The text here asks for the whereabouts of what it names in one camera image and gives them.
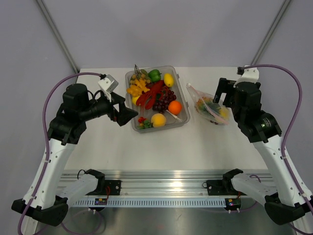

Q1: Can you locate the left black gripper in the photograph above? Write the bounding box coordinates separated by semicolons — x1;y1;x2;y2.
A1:
79;91;138;125

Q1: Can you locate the clear zip top bag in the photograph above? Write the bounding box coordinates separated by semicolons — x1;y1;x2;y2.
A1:
186;83;230;125

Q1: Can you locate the orange spiky pineapple fruit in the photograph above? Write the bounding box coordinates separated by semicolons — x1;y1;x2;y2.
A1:
195;96;221;115

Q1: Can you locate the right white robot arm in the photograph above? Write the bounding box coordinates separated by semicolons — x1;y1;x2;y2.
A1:
205;65;313;225

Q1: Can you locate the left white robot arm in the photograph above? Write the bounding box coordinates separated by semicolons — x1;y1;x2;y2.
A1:
11;73;138;227

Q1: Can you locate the clear plastic food bin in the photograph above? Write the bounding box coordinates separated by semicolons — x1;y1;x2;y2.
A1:
125;66;190;133

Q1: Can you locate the yellow lemon under ginger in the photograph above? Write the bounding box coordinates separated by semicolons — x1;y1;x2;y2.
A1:
132;96;140;105

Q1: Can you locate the yellow ginger root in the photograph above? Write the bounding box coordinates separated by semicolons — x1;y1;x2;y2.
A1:
126;79;150;97

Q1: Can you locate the red lobster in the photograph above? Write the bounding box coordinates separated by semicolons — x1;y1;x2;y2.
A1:
135;80;165;110

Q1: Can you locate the tan grape bunch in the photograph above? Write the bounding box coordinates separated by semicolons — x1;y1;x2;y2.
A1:
130;65;151;85

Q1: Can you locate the small yellow fruit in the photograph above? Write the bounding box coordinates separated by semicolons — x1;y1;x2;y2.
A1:
151;113;167;128

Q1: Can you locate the green bell pepper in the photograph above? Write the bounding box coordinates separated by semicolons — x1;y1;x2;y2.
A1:
148;69;161;83

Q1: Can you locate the white green onion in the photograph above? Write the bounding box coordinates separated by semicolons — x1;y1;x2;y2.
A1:
166;110;182;122

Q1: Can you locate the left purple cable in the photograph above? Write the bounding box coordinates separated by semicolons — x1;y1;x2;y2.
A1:
17;72;107;235

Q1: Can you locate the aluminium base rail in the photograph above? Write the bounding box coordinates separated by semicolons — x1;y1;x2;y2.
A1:
56;170;277;199

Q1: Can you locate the white slotted cable duct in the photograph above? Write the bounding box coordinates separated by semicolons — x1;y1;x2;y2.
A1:
73;197;226;208

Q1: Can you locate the right aluminium frame post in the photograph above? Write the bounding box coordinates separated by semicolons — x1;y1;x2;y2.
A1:
250;0;293;65

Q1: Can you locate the aluminium frame post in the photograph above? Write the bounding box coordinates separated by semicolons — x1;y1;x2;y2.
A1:
250;0;293;65
34;0;80;73

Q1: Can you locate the left aluminium frame post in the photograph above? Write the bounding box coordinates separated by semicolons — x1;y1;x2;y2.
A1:
34;0;80;73

